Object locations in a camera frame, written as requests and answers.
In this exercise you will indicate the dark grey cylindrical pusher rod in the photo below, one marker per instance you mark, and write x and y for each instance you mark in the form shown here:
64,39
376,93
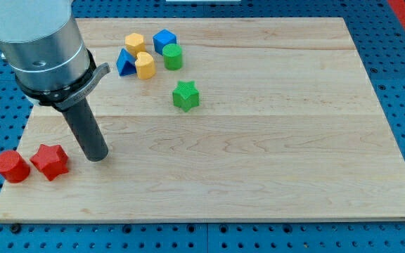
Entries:
83,125

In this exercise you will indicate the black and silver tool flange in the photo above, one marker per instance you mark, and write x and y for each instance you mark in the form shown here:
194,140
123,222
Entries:
63,98

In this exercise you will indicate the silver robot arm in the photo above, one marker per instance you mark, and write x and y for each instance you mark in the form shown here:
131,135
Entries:
42,43

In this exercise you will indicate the yellow hexagon block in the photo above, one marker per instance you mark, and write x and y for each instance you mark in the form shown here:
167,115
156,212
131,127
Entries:
134,44

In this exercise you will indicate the light wooden board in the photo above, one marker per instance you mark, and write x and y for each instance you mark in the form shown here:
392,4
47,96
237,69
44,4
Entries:
289,129

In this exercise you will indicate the red star block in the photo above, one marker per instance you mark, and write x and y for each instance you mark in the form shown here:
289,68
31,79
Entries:
50,160

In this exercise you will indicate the blue triangle block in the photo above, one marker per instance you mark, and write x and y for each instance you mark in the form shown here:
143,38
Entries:
125,63

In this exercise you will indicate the red cylinder block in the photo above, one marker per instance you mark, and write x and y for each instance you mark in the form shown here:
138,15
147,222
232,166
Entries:
13,167

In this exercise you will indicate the green star block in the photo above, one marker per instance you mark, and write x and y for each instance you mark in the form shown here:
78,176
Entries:
186,96

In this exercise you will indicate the green cylinder block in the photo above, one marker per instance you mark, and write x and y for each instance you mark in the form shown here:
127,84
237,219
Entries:
172,54

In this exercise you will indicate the blue cube block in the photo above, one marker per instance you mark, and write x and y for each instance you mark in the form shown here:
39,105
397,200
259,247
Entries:
163,38

